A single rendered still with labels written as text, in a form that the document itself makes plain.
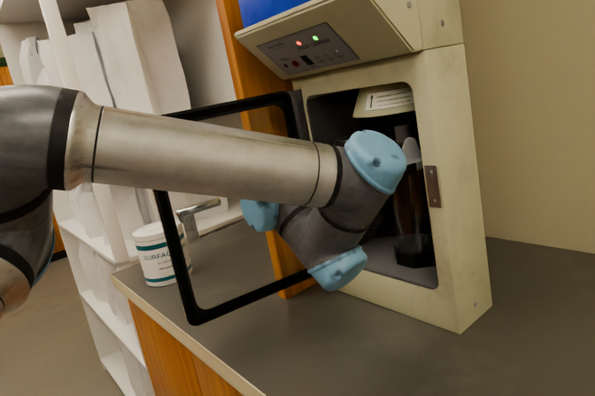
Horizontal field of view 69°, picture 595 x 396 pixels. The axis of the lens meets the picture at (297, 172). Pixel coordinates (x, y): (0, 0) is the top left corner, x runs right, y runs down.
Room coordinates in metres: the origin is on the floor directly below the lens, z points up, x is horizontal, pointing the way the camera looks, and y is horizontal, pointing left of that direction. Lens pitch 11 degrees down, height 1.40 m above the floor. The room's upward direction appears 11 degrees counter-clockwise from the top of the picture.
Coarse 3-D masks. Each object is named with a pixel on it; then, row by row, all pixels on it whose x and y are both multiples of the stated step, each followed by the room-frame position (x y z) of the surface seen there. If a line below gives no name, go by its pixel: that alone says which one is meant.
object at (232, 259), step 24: (216, 120) 0.82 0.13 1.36; (240, 120) 0.84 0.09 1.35; (264, 120) 0.86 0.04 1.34; (168, 192) 0.76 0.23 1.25; (216, 216) 0.80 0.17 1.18; (240, 216) 0.82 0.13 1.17; (216, 240) 0.79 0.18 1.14; (240, 240) 0.81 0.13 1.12; (264, 240) 0.83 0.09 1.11; (192, 264) 0.77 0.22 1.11; (216, 264) 0.79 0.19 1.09; (240, 264) 0.81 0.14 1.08; (264, 264) 0.83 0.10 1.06; (288, 264) 0.85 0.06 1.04; (192, 288) 0.76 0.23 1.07; (216, 288) 0.78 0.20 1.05; (240, 288) 0.80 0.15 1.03
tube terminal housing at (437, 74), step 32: (416, 0) 0.65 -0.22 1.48; (448, 0) 0.70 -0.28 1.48; (448, 32) 0.69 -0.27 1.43; (384, 64) 0.71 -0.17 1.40; (416, 64) 0.67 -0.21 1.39; (448, 64) 0.69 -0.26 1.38; (320, 96) 0.90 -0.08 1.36; (416, 96) 0.67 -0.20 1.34; (448, 96) 0.68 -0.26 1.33; (448, 128) 0.68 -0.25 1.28; (448, 160) 0.67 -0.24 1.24; (448, 192) 0.66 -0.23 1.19; (448, 224) 0.66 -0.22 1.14; (480, 224) 0.71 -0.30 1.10; (448, 256) 0.66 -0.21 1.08; (480, 256) 0.71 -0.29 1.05; (352, 288) 0.85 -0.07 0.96; (384, 288) 0.78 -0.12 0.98; (416, 288) 0.71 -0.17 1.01; (448, 288) 0.66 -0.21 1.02; (480, 288) 0.70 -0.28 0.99; (448, 320) 0.67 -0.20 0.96
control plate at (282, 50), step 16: (304, 32) 0.72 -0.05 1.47; (320, 32) 0.70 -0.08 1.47; (272, 48) 0.80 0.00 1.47; (288, 48) 0.78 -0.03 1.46; (304, 48) 0.76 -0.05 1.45; (320, 48) 0.74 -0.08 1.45; (336, 48) 0.71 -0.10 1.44; (288, 64) 0.83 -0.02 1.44; (304, 64) 0.80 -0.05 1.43; (320, 64) 0.78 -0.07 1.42; (336, 64) 0.75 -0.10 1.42
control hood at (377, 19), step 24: (312, 0) 0.66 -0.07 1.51; (336, 0) 0.63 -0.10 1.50; (360, 0) 0.60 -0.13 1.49; (384, 0) 0.61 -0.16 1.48; (408, 0) 0.64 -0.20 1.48; (264, 24) 0.76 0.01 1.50; (288, 24) 0.72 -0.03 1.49; (312, 24) 0.69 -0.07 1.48; (336, 24) 0.67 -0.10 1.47; (360, 24) 0.64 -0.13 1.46; (384, 24) 0.62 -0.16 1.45; (408, 24) 0.64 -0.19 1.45; (360, 48) 0.69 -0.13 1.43; (384, 48) 0.66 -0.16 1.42; (408, 48) 0.64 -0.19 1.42; (312, 72) 0.81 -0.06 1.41
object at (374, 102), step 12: (384, 84) 0.77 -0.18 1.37; (396, 84) 0.76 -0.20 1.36; (408, 84) 0.76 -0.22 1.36; (360, 96) 0.81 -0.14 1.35; (372, 96) 0.78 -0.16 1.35; (384, 96) 0.76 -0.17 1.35; (396, 96) 0.75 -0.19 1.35; (408, 96) 0.75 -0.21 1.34; (360, 108) 0.80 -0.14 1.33; (372, 108) 0.77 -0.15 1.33; (384, 108) 0.75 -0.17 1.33; (396, 108) 0.74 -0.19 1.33; (408, 108) 0.74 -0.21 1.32
